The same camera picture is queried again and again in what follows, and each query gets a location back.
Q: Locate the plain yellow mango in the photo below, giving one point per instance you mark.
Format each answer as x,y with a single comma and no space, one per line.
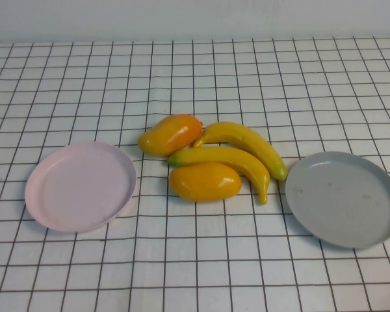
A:
204,182

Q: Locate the pink round plate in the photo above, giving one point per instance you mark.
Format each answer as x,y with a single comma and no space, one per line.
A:
81,188

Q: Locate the white grid tablecloth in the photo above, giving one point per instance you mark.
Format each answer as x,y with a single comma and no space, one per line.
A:
195,260

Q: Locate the yellow banana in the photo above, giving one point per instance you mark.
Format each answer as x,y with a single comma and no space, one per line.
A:
221,157
247,138

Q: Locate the mango with orange blush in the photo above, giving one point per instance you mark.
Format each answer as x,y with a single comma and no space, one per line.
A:
169,136

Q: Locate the grey round plate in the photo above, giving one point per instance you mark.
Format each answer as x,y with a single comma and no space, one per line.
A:
341,201

